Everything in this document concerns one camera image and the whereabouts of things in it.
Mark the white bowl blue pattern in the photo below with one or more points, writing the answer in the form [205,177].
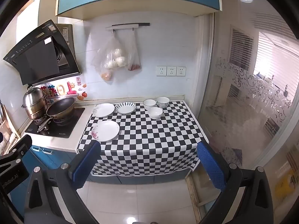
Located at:
[163,102]

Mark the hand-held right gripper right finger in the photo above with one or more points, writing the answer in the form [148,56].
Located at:
[210,168]

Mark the black white checkered cloth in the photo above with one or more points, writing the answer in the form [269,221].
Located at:
[151,140]

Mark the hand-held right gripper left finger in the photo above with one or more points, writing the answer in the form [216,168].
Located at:
[86,165]

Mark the plastic bag with red contents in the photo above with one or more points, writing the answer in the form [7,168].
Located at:
[133,65]

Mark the white plate black striped rim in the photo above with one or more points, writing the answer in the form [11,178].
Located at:
[126,108]

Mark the small plain white bowl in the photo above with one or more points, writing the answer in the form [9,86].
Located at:
[155,113]

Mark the black range hood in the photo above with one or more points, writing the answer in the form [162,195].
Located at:
[39,56]

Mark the white bowl dark rim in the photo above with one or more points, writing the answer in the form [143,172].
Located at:
[149,104]

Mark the group of colourful wall stickers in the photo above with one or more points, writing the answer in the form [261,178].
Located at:
[71,89]

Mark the white plate small grey print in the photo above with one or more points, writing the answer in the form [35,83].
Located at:
[104,110]

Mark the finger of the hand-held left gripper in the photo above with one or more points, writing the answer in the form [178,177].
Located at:
[22,147]

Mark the wooden rack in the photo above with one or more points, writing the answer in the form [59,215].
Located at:
[8,126]

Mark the white wall hook rail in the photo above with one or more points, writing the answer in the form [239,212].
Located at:
[127,26]

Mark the black glass cooktop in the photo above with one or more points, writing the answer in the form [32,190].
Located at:
[56,127]

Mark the plastic bag with orange contents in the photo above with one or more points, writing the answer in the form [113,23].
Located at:
[106,74]

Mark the blue upper wall cabinet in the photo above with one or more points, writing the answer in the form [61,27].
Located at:
[137,2]

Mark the blurred yellow object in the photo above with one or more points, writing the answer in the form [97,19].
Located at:
[283,184]

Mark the white plate pink floral print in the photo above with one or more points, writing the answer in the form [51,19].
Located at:
[106,130]

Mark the stainless steel steamer pot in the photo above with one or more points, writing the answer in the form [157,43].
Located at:
[33,103]

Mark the plastic bag of white buns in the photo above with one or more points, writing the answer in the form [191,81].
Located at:
[116,57]

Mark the frosted glass sliding door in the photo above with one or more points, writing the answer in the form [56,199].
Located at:
[245,98]

